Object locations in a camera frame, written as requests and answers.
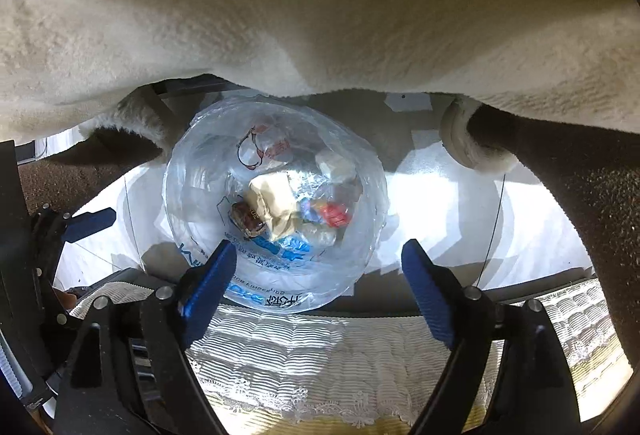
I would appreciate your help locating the white quilted mattress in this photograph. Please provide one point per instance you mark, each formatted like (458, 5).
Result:
(325, 355)

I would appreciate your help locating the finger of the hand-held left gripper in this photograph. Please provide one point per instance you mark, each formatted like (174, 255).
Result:
(90, 224)

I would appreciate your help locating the cream fluffy blanket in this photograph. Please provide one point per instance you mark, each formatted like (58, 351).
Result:
(320, 15)

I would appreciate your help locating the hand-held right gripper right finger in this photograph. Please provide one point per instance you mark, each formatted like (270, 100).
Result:
(427, 290)

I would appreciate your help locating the clear plastic jar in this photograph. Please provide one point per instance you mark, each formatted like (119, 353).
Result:
(260, 150)

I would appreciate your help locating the clear plastic bag blue print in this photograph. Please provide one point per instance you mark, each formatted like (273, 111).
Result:
(200, 195)

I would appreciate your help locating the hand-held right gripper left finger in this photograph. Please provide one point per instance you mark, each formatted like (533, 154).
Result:
(210, 290)

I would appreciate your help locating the white tissue pack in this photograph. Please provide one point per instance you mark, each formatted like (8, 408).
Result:
(336, 165)

